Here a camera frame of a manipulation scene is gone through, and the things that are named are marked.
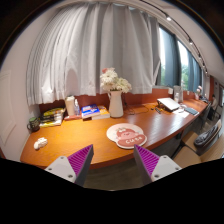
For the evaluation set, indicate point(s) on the dark grey curtain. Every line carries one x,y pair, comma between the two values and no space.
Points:
170,69

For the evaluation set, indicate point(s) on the silver laptop on stand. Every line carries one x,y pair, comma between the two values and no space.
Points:
168,104

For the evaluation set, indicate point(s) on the white ceramic vase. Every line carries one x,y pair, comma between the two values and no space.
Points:
115,105

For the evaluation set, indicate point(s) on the stack of yellow books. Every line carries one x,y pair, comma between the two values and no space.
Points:
52,117

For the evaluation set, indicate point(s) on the white computer mouse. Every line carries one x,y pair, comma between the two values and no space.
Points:
41,142

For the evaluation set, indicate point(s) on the wooden chair with cushion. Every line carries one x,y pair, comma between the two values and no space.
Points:
201,148

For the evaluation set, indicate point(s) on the small clear bottle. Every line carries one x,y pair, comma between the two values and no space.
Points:
76,108

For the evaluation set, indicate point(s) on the pink cartoon mouse pad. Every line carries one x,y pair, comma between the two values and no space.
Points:
126,135

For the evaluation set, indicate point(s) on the blue and white box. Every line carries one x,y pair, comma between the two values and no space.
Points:
90,111

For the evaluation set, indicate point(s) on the white flower bouquet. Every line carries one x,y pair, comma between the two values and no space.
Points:
110,81

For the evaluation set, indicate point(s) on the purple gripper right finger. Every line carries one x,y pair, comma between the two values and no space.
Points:
153,167

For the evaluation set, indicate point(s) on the dark green mug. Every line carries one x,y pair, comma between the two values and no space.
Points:
33,124

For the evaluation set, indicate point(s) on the black keyboard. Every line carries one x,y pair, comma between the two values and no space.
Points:
191,111

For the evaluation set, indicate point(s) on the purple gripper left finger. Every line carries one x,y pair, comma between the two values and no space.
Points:
73,168

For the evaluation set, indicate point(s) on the white sheer curtain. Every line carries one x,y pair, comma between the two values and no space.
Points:
81,40

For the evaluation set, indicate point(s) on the white book under box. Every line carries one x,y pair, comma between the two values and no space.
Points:
104,113

